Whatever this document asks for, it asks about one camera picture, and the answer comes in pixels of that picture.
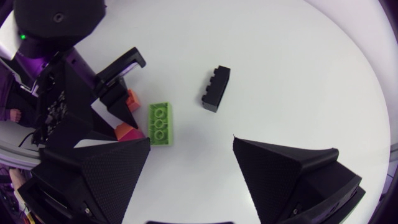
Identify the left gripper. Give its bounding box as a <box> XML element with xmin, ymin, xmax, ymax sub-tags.
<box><xmin>32</xmin><ymin>46</ymin><xmax>147</xmax><ymax>150</ymax></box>

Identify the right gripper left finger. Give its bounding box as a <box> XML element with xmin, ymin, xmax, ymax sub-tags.
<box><xmin>17</xmin><ymin>138</ymin><xmax>152</xmax><ymax>224</ymax></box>

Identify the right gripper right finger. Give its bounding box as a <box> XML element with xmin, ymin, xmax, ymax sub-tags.
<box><xmin>233</xmin><ymin>135</ymin><xmax>366</xmax><ymax>224</ymax></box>

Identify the orange toy brick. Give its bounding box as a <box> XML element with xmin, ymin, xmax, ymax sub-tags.
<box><xmin>114</xmin><ymin>88</ymin><xmax>142</xmax><ymax>141</ymax></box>

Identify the magenta toy brick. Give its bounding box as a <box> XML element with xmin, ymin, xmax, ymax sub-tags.
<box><xmin>119</xmin><ymin>128</ymin><xmax>147</xmax><ymax>142</ymax></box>

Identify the green toy brick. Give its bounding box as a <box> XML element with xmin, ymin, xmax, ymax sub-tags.
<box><xmin>147</xmin><ymin>101</ymin><xmax>174</xmax><ymax>147</ymax></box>

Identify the person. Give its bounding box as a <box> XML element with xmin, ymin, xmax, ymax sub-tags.
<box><xmin>0</xmin><ymin>60</ymin><xmax>39</xmax><ymax>128</ymax></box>

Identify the black toy brick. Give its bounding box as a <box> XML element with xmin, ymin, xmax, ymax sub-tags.
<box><xmin>201</xmin><ymin>65</ymin><xmax>231</xmax><ymax>113</ymax></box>

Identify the black cable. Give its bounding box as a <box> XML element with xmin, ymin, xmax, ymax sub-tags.
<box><xmin>17</xmin><ymin>131</ymin><xmax>37</xmax><ymax>147</ymax></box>

